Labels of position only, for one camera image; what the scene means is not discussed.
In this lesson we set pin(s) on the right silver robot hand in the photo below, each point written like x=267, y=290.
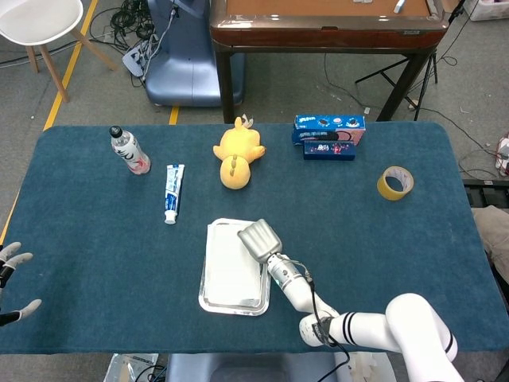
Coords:
x=260, y=240

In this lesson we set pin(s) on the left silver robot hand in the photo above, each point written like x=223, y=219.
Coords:
x=12, y=256

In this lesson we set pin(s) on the translucent white paper sheet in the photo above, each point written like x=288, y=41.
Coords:
x=230, y=270

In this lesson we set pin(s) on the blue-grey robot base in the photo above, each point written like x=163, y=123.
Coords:
x=187, y=59

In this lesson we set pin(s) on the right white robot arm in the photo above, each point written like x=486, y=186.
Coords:
x=413, y=322

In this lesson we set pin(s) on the silver metal tray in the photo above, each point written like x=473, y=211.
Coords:
x=204, y=294

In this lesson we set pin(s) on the yellow plush duck toy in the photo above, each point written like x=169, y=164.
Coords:
x=236, y=159

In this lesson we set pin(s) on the blue table cloth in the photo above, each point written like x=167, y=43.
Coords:
x=99, y=238

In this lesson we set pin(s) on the blue white toothpaste tube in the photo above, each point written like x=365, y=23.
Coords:
x=173, y=191

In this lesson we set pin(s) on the small dark blue box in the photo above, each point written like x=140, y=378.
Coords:
x=330, y=150

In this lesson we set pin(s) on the blue pink cookie box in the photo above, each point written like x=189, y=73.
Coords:
x=318, y=129

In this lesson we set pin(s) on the grey-blue robot torso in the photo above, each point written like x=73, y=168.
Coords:
x=246, y=368

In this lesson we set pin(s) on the yellow tape roll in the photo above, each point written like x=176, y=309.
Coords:
x=383, y=191

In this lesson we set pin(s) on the clear drink bottle black cap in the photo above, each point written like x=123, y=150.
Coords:
x=129, y=153

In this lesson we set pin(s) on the clear plastic bag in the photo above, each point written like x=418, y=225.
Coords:
x=127, y=368

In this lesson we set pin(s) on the brown mahjong table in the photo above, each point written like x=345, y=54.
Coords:
x=326, y=33

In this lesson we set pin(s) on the beige fabric bundle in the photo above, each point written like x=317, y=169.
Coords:
x=495, y=235

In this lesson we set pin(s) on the black tripod stand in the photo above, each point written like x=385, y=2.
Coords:
x=427, y=71

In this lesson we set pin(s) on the white chair wooden legs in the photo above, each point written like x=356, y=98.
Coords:
x=36, y=20

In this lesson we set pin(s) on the white red power strip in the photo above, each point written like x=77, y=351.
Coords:
x=504, y=155

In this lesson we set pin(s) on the white mahjong tile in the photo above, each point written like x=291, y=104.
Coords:
x=399, y=5
x=360, y=1

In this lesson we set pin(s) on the white storage box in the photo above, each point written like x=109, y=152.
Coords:
x=489, y=8

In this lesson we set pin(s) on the black metal frame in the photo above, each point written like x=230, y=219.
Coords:
x=485, y=191

